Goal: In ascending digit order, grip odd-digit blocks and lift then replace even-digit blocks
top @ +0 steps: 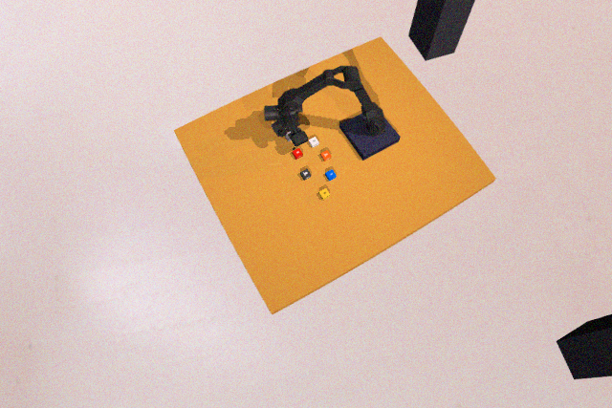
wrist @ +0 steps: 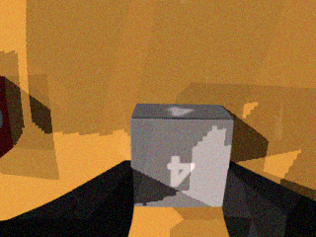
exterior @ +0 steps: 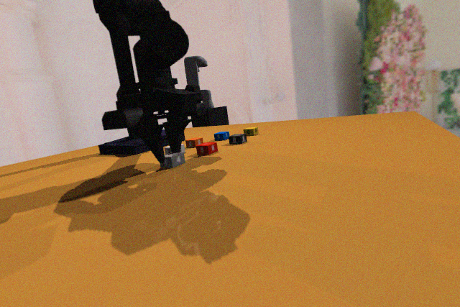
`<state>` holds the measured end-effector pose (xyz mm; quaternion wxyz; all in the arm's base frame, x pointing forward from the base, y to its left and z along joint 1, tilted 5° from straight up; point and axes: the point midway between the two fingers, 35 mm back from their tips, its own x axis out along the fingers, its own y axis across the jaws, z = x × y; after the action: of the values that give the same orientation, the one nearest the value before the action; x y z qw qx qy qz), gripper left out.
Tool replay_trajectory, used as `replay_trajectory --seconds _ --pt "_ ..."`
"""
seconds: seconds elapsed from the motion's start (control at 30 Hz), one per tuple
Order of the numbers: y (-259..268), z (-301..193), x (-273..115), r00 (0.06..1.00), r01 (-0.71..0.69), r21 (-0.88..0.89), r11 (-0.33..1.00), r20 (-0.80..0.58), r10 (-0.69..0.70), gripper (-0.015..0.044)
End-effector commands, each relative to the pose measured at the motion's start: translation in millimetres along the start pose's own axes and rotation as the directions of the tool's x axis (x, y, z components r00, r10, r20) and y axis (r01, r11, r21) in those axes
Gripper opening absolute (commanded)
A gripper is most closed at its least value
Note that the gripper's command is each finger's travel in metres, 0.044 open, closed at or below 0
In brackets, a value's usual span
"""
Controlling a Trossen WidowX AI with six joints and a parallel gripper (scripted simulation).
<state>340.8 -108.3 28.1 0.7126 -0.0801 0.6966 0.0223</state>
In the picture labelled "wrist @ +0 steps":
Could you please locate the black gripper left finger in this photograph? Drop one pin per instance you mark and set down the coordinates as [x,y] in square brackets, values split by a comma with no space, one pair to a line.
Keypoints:
[102,207]

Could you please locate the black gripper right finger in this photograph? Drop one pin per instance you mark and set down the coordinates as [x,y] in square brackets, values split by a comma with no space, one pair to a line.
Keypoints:
[254,206]

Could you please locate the red block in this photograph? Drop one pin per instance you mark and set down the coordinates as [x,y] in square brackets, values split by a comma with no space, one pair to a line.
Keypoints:
[6,142]

